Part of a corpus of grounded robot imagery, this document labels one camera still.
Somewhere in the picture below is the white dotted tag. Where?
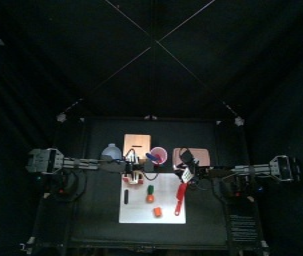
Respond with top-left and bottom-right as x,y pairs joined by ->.
180,168 -> 195,184

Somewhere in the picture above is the pink cutting board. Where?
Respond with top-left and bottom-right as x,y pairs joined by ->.
171,147 -> 211,169

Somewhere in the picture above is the blue utensil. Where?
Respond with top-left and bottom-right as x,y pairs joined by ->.
144,152 -> 160,165

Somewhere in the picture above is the wooden box with slot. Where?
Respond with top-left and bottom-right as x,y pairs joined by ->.
123,133 -> 152,156

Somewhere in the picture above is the toy carrot green top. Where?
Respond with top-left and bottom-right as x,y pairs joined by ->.
146,184 -> 156,204

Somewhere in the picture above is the red toy spatula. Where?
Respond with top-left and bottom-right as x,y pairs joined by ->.
172,182 -> 190,217

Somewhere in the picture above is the pink cup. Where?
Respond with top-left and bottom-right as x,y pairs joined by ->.
150,146 -> 168,166

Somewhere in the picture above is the white rectangular mat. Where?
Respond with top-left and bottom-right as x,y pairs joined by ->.
118,172 -> 187,225

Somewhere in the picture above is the white text sticker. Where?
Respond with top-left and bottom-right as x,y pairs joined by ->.
228,213 -> 258,248

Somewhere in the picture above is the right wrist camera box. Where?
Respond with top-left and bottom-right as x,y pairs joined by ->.
179,149 -> 196,164

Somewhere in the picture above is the black cable loop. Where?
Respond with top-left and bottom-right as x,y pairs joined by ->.
211,174 -> 249,201
51,169 -> 88,203

